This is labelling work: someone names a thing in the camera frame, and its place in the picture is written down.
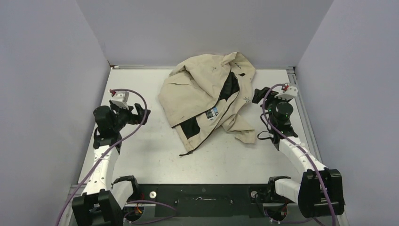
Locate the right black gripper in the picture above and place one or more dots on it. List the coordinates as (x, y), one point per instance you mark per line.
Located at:
(271, 98)

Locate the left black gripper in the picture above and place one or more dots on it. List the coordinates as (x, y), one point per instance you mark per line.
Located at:
(133, 118)

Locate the beige zip jacket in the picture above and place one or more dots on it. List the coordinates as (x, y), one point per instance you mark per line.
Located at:
(206, 92)

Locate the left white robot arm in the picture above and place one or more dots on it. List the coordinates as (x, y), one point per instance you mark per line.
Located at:
(102, 201)

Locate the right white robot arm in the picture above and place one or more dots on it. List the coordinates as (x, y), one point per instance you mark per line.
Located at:
(320, 191)

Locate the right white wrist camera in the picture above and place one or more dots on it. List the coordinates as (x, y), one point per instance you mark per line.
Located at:
(288, 91)

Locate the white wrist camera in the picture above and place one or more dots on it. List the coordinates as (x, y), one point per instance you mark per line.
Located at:
(288, 91)
(119, 99)

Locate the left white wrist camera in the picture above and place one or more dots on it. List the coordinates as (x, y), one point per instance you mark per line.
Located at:
(119, 99)

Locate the aluminium frame rail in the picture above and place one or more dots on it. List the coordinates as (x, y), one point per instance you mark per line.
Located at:
(308, 131)

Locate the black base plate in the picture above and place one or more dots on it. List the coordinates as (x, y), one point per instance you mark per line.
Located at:
(208, 200)

